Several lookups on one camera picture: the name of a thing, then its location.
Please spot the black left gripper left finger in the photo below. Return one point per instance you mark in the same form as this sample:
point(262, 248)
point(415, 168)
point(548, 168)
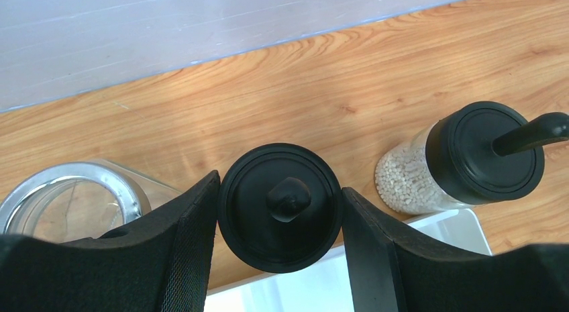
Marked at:
point(159, 262)

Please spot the clear glass jar far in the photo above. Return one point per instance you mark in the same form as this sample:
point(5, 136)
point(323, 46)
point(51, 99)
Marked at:
point(76, 200)

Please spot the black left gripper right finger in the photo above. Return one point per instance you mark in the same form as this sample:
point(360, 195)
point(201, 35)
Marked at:
point(393, 267)

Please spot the white divided tray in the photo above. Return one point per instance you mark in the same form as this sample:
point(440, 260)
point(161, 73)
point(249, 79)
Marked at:
point(325, 285)

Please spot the black-lid shaker jar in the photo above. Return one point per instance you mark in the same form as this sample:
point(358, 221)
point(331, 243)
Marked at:
point(279, 208)
point(483, 153)

